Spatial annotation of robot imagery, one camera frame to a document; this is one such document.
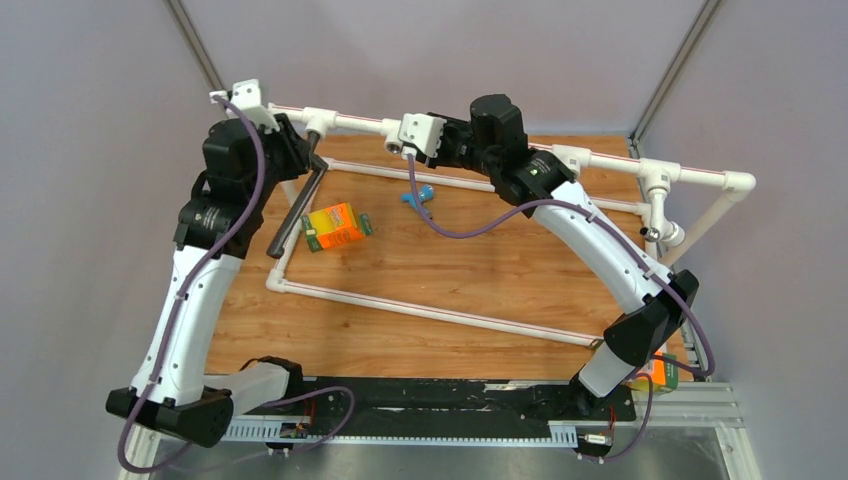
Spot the white PVC pipe frame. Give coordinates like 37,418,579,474
266,104,756,348

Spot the blue water faucet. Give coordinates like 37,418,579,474
400,185,434,219

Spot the black long-handle water faucet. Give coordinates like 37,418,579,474
266,131,329,260

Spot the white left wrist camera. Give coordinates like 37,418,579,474
208,79,280,133

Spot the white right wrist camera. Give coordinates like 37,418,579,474
398,113,447,158

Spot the white water faucet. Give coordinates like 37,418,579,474
640,187,686,247

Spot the orange green carton box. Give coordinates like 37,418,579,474
300,202,373,252

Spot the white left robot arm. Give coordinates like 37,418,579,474
105,113,310,448

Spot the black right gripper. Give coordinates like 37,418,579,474
413,119,496,180

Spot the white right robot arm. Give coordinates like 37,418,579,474
405,94,699,419

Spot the aluminium frame rail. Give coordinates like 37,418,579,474
160,376,760,479

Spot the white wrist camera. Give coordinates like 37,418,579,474
208,79,280,133
398,113,447,158

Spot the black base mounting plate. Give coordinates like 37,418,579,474
275,376,636,439

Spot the orange box near right arm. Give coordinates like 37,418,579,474
628,352,680,394

